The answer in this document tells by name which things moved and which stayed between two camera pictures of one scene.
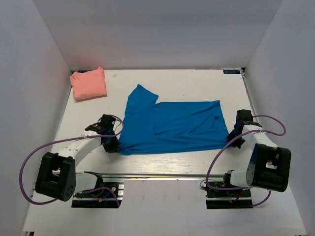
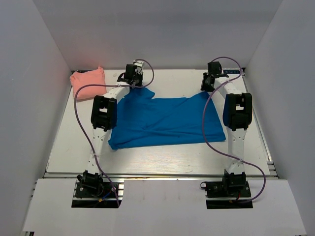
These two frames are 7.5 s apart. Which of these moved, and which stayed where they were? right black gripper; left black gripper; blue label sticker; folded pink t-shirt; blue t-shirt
Moved: left black gripper; blue t-shirt; right black gripper
Stayed: blue label sticker; folded pink t-shirt
